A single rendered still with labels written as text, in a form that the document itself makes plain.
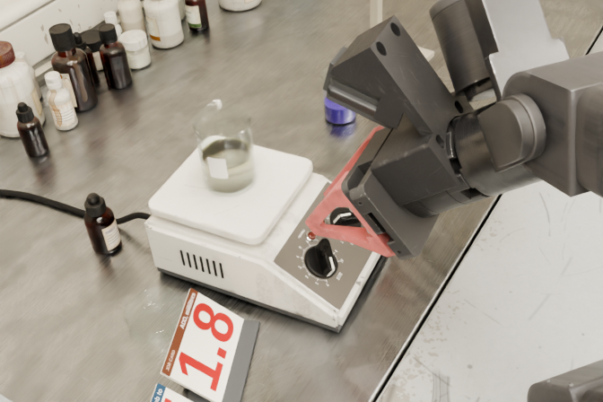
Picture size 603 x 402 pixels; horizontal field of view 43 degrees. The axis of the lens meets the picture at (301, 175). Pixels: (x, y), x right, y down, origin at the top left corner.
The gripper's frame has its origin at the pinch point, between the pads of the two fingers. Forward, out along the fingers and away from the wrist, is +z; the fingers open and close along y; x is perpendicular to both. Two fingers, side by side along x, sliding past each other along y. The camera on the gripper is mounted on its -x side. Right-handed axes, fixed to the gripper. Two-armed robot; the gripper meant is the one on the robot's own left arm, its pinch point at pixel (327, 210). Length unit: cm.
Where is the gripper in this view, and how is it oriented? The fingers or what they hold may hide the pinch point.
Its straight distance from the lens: 60.5
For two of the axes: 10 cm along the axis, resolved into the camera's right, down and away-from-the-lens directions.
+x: 6.1, 7.4, 2.8
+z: -6.6, 2.8, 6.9
